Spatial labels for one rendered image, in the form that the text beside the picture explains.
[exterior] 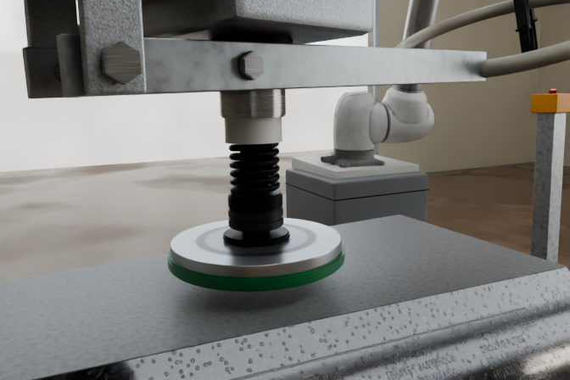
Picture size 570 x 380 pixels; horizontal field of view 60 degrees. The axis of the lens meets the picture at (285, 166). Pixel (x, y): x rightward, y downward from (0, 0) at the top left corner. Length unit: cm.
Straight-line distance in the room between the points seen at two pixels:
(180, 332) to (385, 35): 643
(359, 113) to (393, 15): 516
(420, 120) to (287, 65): 139
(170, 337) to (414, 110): 151
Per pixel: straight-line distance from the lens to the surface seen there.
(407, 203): 183
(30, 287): 71
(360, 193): 170
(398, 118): 188
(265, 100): 56
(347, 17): 56
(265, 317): 54
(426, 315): 60
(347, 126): 182
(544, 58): 90
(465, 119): 770
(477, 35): 788
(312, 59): 58
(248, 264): 53
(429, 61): 77
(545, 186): 239
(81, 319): 59
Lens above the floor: 108
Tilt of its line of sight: 8 degrees down
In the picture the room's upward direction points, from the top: 1 degrees counter-clockwise
